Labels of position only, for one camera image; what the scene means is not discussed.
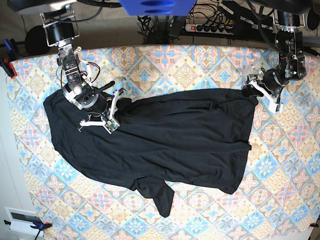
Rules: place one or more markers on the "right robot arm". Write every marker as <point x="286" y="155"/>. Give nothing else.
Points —
<point x="61" y="28"/>

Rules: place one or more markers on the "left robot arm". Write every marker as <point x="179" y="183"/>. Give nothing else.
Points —
<point x="288" y="42"/>

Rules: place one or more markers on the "white power strip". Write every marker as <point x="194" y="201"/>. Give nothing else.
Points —
<point x="209" y="29"/>

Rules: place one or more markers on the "white camera bracket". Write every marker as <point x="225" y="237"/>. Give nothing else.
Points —
<point x="274" y="97"/>
<point x="106" y="118"/>

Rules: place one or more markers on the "blue orange clamp bottom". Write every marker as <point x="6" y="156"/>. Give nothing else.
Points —
<point x="33" y="228"/>

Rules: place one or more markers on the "blue mount plate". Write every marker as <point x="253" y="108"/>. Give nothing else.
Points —
<point x="157" y="7"/>

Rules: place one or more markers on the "patterned tablecloth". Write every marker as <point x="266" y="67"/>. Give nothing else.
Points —
<point x="280" y="191"/>

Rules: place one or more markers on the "white wall panel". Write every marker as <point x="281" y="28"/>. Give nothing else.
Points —
<point x="22" y="220"/>

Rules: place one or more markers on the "blue orange clamp left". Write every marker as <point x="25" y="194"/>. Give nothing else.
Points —
<point x="12" y="55"/>

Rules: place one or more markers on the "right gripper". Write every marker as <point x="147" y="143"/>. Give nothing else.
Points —
<point x="97" y="103"/>

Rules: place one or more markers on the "black round stool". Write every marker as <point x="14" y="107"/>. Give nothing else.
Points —
<point x="36" y="42"/>

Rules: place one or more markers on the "blue orange clamp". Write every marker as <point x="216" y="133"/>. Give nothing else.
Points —
<point x="33" y="228"/>
<point x="12" y="55"/>

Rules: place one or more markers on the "black t-shirt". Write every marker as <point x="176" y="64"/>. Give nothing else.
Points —
<point x="197" y="137"/>

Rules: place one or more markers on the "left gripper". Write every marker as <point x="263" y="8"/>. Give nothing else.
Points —
<point x="271" y="80"/>

